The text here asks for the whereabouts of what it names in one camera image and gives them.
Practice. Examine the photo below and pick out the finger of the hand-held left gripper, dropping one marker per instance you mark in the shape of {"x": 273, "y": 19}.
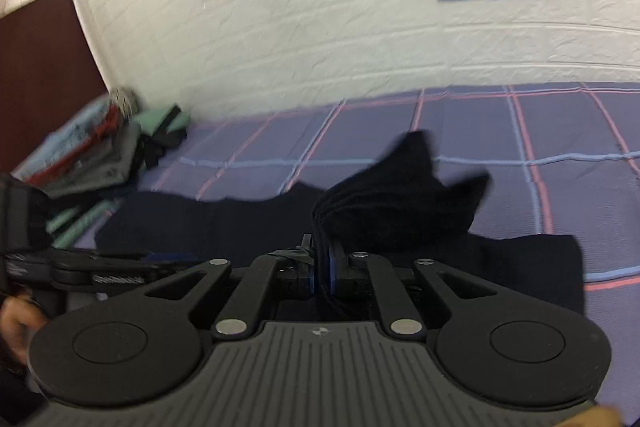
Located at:
{"x": 115, "y": 269}

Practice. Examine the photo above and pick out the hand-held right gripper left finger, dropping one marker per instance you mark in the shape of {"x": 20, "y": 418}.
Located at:
{"x": 260, "y": 287}

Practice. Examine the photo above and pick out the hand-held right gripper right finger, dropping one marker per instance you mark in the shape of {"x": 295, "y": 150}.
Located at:
{"x": 380, "y": 287}

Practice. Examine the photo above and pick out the black pants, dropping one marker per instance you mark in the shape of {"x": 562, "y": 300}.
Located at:
{"x": 400, "y": 197}

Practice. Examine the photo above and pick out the person's left hand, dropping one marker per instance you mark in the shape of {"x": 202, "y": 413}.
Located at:
{"x": 17, "y": 327}

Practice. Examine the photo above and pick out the light blue folded jeans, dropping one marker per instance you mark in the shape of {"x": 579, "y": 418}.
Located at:
{"x": 75, "y": 132}

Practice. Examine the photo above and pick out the dark grey folded garment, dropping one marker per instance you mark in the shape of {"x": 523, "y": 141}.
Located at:
{"x": 107, "y": 162}

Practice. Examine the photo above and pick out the stack of folded clothes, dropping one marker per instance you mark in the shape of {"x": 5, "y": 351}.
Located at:
{"x": 92, "y": 139}

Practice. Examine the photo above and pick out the brown wooden headboard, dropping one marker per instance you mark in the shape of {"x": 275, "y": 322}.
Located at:
{"x": 45, "y": 82}

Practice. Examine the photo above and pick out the dotted cloth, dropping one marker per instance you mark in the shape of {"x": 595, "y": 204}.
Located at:
{"x": 124, "y": 101}

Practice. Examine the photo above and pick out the green blanket with black stripe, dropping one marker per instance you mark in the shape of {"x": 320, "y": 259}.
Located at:
{"x": 160, "y": 119}

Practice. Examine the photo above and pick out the plaid purple bedsheet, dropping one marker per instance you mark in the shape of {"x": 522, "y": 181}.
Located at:
{"x": 475, "y": 132}

